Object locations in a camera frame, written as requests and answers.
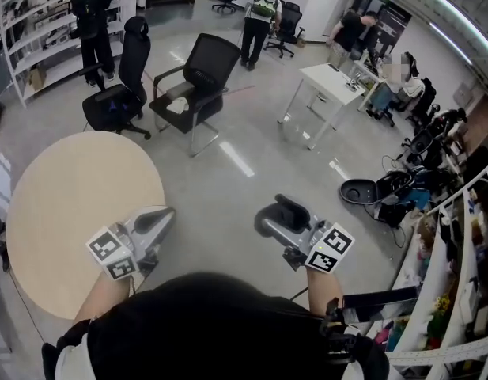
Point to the white shelving unit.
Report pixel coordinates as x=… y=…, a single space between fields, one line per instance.
x=65 y=69

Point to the round beige pedestal table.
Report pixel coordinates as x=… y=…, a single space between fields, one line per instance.
x=77 y=196

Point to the black mesh visitor chair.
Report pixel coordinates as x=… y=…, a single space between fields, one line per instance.
x=212 y=58

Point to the small metal gadget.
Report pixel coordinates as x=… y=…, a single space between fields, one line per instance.
x=352 y=82

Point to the black oval base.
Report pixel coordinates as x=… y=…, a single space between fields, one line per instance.
x=358 y=191

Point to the person's right forearm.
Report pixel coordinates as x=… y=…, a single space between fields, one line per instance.
x=324 y=291

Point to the yellow flowers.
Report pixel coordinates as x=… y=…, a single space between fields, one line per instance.
x=443 y=303

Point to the cardboard box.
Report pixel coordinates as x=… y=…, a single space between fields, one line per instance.
x=37 y=78

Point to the white desk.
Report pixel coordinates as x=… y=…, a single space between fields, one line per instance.
x=370 y=77
x=330 y=83

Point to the black high-back office chair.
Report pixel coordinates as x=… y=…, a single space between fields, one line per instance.
x=135 y=65

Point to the white storage rack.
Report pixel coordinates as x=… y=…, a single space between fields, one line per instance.
x=445 y=350

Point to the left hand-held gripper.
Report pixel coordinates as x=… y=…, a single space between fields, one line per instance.
x=109 y=251

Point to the black oblong case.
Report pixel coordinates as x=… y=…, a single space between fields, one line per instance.
x=285 y=220

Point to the long ceiling strip light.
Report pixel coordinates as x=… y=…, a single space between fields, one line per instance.
x=465 y=12

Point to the black phone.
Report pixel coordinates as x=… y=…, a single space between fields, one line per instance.
x=333 y=68

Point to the person's black and white clothing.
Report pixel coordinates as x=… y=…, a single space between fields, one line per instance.
x=168 y=331

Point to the white cloth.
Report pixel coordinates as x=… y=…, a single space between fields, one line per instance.
x=177 y=105

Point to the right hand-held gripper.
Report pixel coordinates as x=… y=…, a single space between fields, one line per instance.
x=330 y=248

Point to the person's left forearm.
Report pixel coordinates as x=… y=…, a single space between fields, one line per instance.
x=101 y=299

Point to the grey box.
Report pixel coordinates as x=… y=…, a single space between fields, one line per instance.
x=180 y=91

